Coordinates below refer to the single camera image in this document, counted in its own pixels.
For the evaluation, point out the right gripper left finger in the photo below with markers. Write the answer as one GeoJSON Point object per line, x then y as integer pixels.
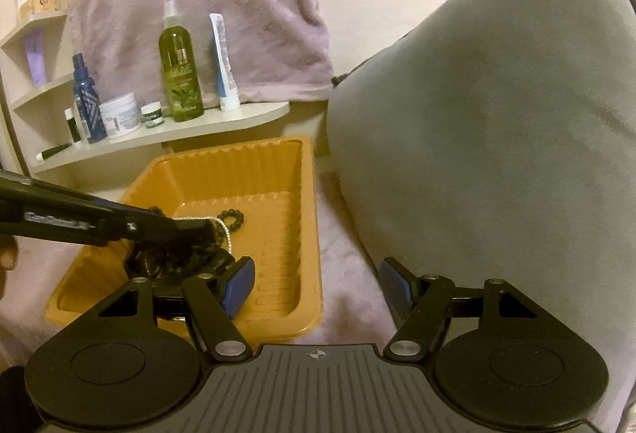
{"type": "Point", "coordinates": [236, 285]}

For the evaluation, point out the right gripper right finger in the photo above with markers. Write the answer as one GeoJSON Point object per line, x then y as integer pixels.
{"type": "Point", "coordinates": [396, 283]}

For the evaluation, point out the person's left hand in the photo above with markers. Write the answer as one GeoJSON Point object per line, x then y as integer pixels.
{"type": "Point", "coordinates": [8, 258]}

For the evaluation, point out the pink bed blanket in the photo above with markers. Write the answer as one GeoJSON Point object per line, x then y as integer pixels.
{"type": "Point", "coordinates": [354, 307]}

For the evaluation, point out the dark green lying tube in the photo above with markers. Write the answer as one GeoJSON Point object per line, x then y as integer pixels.
{"type": "Point", "coordinates": [50, 152]}

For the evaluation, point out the orange plastic tray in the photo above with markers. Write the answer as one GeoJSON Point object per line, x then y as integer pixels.
{"type": "Point", "coordinates": [272, 182]}

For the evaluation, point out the small dark green bottle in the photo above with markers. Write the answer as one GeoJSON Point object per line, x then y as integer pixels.
{"type": "Point", "coordinates": [73, 127]}

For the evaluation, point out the blue spray bottle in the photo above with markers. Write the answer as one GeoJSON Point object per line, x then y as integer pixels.
{"type": "Point", "coordinates": [87, 101]}

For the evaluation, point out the white corner shelf unit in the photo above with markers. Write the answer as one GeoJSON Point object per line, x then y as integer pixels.
{"type": "Point", "coordinates": [33, 120]}

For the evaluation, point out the white cream jar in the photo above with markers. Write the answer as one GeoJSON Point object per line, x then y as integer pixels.
{"type": "Point", "coordinates": [121, 116]}

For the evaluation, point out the small green-label jar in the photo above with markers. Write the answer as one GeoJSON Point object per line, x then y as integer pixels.
{"type": "Point", "coordinates": [152, 115]}

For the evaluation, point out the purple tube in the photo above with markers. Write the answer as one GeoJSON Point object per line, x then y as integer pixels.
{"type": "Point", "coordinates": [34, 48]}

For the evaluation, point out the grey pillow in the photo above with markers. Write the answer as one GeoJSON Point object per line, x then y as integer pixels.
{"type": "Point", "coordinates": [497, 139]}

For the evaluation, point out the blue and white tube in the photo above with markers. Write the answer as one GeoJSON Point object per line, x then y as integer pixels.
{"type": "Point", "coordinates": [226, 84]}

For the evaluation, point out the cardboard box on shelf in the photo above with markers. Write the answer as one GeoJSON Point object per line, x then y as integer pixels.
{"type": "Point", "coordinates": [45, 5]}

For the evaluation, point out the green spray bottle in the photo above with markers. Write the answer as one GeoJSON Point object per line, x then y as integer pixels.
{"type": "Point", "coordinates": [179, 67]}

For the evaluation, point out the mauve hanging towel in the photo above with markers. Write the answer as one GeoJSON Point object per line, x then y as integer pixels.
{"type": "Point", "coordinates": [198, 6]}

